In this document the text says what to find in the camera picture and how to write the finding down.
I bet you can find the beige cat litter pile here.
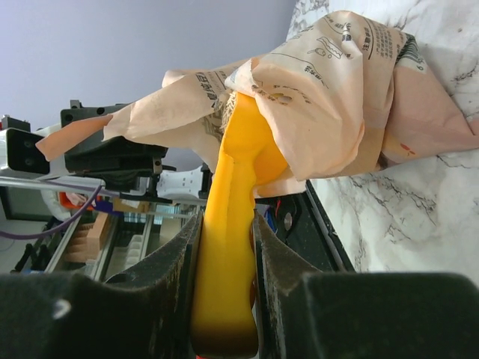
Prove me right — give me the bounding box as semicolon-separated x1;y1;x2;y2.
221;91;237;133

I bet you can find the pink cat litter bag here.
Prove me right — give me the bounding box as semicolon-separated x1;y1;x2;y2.
37;10;478;197

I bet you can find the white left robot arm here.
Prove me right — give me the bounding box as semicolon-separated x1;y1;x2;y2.
64;129;211;203

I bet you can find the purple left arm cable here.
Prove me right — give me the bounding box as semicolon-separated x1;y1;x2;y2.
0;178;108;240

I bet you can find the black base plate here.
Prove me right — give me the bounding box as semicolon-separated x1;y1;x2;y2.
256;181;355;272

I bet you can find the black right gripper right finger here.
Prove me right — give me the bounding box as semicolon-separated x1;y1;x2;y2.
252;216;478;358

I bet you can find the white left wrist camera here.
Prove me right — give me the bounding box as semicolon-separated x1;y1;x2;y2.
1;115;50;179

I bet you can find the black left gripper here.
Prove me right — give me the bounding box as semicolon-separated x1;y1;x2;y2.
59;99;169;199

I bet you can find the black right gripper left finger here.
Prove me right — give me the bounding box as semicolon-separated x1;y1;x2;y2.
1;214;203;358

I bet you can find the orange plastic scoop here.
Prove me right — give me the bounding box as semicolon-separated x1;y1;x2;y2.
190;93;288;358

